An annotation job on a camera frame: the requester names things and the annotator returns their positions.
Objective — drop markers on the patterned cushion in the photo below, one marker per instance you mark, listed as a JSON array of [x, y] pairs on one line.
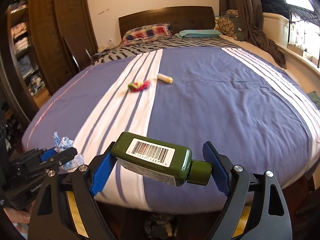
[[229, 24]]

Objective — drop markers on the blue white wrapper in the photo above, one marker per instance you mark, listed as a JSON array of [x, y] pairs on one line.
[[73, 159]]

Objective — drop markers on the white yellow tube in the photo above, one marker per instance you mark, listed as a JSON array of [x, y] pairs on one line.
[[165, 79]]

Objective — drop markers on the teal pillow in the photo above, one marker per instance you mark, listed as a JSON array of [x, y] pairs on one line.
[[209, 33]]

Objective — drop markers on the plaid pillow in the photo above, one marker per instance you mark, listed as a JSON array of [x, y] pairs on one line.
[[146, 34]]

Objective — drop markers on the person's left hand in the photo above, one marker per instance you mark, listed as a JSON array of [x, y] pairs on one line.
[[19, 216]]

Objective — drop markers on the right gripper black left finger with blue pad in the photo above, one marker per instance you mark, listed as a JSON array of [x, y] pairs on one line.
[[51, 216]]

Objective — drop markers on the colourful yarn scrap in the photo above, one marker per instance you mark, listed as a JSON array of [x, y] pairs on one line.
[[139, 86]]

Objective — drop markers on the dark wooden headboard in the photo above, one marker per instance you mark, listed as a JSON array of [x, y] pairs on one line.
[[180, 18]]

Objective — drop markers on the black clothing pile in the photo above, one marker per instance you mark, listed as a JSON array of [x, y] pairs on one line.
[[276, 7]]

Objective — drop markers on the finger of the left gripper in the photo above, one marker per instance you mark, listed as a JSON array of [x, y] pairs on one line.
[[60, 159], [47, 154]]

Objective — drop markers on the white storage box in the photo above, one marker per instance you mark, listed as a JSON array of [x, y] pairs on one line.
[[276, 28]]

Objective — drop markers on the purple striped bed cover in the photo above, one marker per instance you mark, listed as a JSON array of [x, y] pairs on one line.
[[250, 110]]

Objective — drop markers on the brown curtain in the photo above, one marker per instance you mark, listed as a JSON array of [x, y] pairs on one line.
[[251, 20]]

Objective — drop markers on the green square bottle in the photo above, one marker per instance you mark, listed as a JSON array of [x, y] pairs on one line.
[[161, 161]]

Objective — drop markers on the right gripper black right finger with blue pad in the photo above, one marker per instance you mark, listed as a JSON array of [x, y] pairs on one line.
[[268, 217]]

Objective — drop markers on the brown wooden wardrobe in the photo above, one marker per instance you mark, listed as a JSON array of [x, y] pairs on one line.
[[61, 37]]

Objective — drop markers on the zebra pattern sheet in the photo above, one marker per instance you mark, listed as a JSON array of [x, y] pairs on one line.
[[123, 52]]

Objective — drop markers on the yellow fluffy blanket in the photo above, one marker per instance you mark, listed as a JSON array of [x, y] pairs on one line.
[[75, 214]]

